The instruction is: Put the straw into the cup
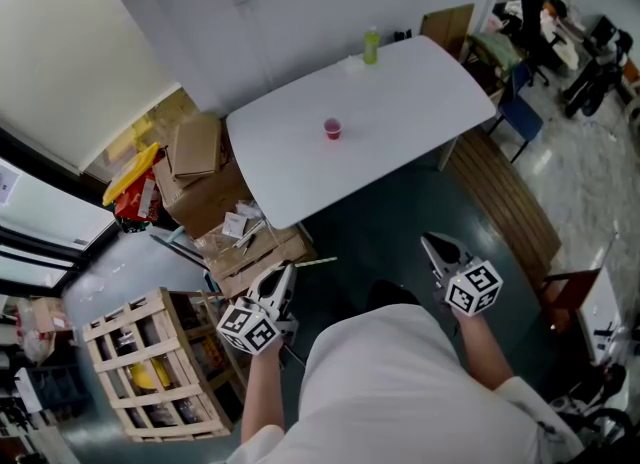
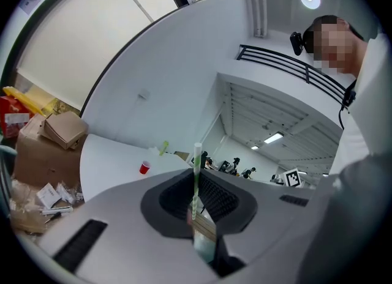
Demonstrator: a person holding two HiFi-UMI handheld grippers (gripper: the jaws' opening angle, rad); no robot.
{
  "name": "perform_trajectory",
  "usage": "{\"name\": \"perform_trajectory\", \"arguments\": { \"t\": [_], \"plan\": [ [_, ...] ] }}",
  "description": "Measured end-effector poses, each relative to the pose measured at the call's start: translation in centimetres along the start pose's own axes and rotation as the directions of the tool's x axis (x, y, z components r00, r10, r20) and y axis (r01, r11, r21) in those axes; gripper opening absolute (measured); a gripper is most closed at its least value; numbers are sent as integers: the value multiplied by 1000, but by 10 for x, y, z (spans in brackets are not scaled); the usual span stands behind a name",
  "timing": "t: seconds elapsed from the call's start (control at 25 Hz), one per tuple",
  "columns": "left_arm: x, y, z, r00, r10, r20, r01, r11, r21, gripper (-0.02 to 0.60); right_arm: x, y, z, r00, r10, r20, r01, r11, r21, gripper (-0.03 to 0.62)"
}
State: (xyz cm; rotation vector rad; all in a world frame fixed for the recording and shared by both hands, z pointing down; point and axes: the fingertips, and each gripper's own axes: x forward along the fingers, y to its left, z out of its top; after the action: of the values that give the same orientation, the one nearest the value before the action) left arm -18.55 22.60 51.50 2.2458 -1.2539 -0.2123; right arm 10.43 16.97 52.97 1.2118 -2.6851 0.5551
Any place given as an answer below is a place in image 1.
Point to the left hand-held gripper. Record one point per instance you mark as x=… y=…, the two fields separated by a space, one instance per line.
x=252 y=332

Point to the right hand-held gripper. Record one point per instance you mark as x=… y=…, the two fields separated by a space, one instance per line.
x=472 y=287

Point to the pale green straw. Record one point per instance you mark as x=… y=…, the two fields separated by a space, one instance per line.
x=316 y=262

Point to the red plastic cup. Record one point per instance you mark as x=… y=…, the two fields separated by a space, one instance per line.
x=333 y=130

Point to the person's left forearm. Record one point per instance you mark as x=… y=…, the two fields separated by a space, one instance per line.
x=262 y=392

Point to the person's right forearm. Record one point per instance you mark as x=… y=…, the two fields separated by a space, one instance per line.
x=482 y=352

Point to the flat taped cardboard box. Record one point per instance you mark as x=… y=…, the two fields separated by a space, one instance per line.
x=260 y=259

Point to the person's dark shoe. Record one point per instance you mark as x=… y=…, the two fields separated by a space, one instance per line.
x=392 y=294

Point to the small white paper box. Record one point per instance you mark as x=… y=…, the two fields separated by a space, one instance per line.
x=234 y=225

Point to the wooden slatted board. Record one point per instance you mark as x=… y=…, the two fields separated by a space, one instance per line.
x=505 y=202

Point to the white table leg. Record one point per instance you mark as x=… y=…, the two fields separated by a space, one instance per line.
x=447 y=152

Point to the large brown cardboard box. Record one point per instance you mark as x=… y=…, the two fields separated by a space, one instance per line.
x=205 y=202

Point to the brown wooden chair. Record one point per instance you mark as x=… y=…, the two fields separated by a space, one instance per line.
x=570 y=292

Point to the person's white shirt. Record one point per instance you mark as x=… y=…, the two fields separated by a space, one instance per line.
x=400 y=392

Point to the blue chair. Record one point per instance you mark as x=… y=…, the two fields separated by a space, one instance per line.
x=520 y=112

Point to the wooden slat crate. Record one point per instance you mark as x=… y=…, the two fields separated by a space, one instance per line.
x=150 y=347

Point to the yellow item in crate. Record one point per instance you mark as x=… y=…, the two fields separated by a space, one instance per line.
x=149 y=374

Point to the white cabinet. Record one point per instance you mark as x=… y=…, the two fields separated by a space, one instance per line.
x=602 y=312

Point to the green drink bottle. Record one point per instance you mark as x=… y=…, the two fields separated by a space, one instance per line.
x=371 y=47

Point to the leaning cardboard sheet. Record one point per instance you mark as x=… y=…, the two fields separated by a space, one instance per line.
x=447 y=27

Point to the black bicycle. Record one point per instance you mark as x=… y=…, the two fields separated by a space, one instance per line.
x=600 y=412

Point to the black office chair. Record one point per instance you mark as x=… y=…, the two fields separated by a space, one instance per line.
x=537 y=27

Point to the white paper notice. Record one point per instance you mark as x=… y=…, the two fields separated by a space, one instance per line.
x=7 y=182

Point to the white window blind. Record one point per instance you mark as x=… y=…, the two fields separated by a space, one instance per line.
x=75 y=52

